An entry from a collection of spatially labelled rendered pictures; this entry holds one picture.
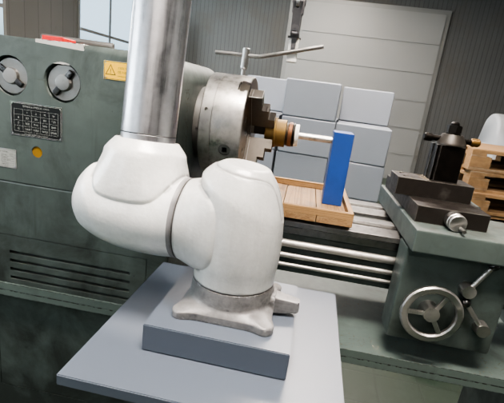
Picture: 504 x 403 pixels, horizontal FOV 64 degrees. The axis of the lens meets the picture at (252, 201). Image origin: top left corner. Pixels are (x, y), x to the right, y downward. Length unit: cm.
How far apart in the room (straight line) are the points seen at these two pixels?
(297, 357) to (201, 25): 714
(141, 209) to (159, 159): 9
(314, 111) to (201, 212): 267
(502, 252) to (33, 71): 126
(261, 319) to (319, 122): 267
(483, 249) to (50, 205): 115
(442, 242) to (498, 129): 548
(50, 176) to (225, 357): 77
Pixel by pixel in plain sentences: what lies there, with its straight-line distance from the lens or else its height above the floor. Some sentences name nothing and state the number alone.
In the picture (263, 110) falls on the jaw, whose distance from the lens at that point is 121.
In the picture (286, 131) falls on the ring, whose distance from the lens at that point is 124.
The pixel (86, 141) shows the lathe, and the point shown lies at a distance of 118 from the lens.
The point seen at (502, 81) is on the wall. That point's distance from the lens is 783.
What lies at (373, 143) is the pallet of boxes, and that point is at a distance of 329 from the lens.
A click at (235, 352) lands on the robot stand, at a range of 70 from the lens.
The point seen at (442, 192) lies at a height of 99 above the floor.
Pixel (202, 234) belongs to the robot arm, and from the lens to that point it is 67.
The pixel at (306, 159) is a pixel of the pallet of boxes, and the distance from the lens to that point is 332.
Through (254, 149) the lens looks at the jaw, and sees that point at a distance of 124.
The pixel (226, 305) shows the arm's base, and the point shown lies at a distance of 72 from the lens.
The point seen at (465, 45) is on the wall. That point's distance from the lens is 766.
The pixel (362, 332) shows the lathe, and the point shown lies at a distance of 132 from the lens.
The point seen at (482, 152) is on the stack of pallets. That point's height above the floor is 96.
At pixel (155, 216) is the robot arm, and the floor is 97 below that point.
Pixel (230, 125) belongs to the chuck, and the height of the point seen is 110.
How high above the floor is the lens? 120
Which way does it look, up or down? 15 degrees down
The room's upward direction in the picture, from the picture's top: 7 degrees clockwise
